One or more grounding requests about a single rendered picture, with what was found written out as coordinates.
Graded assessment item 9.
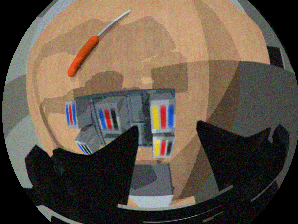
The orange-handled screwdriver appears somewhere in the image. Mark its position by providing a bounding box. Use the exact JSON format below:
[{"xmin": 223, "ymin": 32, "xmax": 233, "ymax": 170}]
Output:
[{"xmin": 68, "ymin": 11, "xmax": 132, "ymax": 77}]

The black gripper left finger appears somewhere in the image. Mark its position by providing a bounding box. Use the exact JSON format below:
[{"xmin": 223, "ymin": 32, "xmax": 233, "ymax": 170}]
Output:
[{"xmin": 52, "ymin": 125, "xmax": 140, "ymax": 205}]

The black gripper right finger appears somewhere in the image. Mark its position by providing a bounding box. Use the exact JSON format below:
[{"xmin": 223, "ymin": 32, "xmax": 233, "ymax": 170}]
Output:
[{"xmin": 196, "ymin": 120, "xmax": 271, "ymax": 192}]

